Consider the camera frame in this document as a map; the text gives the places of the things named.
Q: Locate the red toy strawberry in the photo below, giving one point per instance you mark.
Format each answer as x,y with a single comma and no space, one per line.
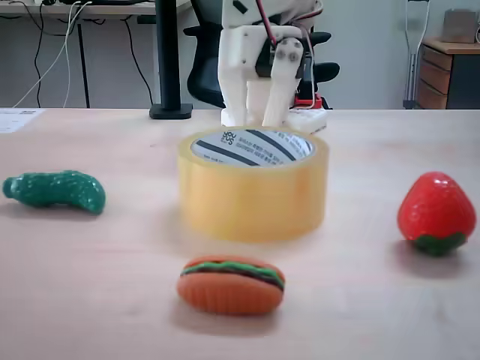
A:
435,206

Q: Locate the red base clamp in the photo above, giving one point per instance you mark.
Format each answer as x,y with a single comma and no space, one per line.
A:
311,102

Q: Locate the black office chair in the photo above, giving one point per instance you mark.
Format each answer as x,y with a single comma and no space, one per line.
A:
204,82

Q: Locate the toy hamburger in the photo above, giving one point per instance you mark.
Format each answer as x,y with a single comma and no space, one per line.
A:
228,292

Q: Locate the wooden drawer cabinet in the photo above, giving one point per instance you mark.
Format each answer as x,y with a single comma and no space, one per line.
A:
435,78

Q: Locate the white desk with black legs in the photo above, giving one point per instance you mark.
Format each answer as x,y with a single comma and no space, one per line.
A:
83,56

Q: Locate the brown cardboard box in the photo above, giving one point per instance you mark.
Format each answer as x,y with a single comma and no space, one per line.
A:
459,26

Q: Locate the yellow packing tape roll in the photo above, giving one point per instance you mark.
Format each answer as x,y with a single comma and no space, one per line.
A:
251,202

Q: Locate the green toy cucumber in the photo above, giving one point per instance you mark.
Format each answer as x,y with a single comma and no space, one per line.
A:
56,191

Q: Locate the grey metal crutch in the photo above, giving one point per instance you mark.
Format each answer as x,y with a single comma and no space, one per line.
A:
412,67

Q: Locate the white printed paper sheet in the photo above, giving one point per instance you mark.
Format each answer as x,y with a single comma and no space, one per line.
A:
15,120

